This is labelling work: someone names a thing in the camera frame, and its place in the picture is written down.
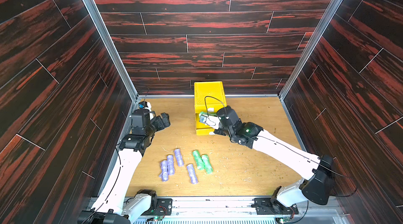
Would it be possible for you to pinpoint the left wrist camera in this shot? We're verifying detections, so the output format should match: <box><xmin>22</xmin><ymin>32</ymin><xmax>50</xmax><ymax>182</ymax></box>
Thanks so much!
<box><xmin>138</xmin><ymin>101</ymin><xmax>149</xmax><ymax>109</ymax></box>

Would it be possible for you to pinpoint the aluminium enclosure frame rail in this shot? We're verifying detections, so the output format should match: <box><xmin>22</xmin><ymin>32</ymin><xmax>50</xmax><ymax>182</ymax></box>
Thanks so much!
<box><xmin>82</xmin><ymin>0</ymin><xmax>342</xmax><ymax>102</ymax></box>

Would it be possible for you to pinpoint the purple trash bag roll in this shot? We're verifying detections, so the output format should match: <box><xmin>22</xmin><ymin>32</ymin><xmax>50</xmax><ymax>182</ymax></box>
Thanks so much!
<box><xmin>186</xmin><ymin>164</ymin><xmax>198</xmax><ymax>185</ymax></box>
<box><xmin>159</xmin><ymin>160</ymin><xmax>169</xmax><ymax>182</ymax></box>
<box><xmin>167</xmin><ymin>155</ymin><xmax>175</xmax><ymax>176</ymax></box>
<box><xmin>174</xmin><ymin>148</ymin><xmax>184</xmax><ymax>167</ymax></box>

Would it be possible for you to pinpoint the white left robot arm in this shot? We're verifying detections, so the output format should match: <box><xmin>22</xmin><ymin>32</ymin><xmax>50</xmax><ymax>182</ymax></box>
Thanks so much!
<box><xmin>77</xmin><ymin>107</ymin><xmax>171</xmax><ymax>224</ymax></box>

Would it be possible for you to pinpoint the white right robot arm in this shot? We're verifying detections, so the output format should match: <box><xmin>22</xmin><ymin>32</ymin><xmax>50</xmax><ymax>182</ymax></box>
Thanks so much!
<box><xmin>206</xmin><ymin>106</ymin><xmax>335</xmax><ymax>207</ymax></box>

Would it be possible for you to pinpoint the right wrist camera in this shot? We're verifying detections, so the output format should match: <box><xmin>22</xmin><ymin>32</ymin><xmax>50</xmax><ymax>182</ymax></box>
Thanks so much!
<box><xmin>199</xmin><ymin>114</ymin><xmax>208</xmax><ymax>124</ymax></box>

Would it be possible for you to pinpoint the yellow plastic drawer box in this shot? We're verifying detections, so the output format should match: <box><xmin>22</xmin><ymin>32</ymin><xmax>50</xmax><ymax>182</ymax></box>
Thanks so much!
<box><xmin>194</xmin><ymin>81</ymin><xmax>227</xmax><ymax>136</ymax></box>

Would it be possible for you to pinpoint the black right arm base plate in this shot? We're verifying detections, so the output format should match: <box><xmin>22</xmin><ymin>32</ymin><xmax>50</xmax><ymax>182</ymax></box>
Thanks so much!
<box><xmin>251</xmin><ymin>198</ymin><xmax>299</xmax><ymax>215</ymax></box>

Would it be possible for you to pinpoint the green trash bag roll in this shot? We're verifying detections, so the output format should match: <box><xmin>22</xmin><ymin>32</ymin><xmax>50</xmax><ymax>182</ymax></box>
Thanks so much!
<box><xmin>192</xmin><ymin>150</ymin><xmax>205</xmax><ymax>170</ymax></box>
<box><xmin>199</xmin><ymin>111</ymin><xmax>217</xmax><ymax>117</ymax></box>
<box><xmin>201</xmin><ymin>154</ymin><xmax>214</xmax><ymax>174</ymax></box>

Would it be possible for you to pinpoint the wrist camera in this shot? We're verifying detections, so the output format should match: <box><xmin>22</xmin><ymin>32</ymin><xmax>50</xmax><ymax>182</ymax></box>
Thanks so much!
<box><xmin>138</xmin><ymin>101</ymin><xmax>149</xmax><ymax>109</ymax></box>
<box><xmin>199</xmin><ymin>114</ymin><xmax>208</xmax><ymax>124</ymax></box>

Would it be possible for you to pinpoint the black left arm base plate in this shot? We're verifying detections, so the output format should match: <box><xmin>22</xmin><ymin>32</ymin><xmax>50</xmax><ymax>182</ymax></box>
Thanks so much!
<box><xmin>141</xmin><ymin>197</ymin><xmax>173</xmax><ymax>216</ymax></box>

